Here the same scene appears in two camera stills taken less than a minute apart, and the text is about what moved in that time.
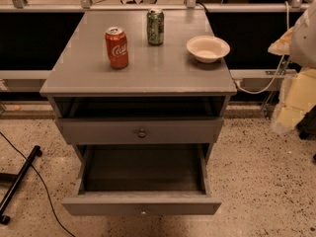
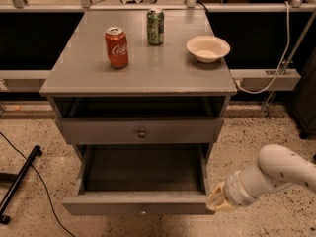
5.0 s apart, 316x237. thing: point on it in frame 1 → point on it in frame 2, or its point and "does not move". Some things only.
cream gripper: (304, 41) → (234, 190)
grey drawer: (141, 180) does not move
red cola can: (117, 45) does not move
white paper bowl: (207, 48) does not move
